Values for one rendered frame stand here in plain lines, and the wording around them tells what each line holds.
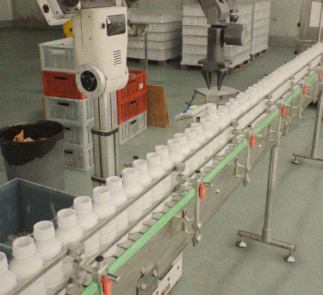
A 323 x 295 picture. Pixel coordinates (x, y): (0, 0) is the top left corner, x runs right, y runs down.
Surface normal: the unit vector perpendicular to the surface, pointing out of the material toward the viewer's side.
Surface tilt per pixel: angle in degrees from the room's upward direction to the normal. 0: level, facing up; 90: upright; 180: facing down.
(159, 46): 91
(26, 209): 90
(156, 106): 100
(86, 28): 90
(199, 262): 0
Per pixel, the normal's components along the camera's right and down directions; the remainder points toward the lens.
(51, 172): 0.73, 0.29
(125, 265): 0.87, 0.17
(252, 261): 0.00, -0.94
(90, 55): -0.48, 0.47
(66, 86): -0.39, 0.31
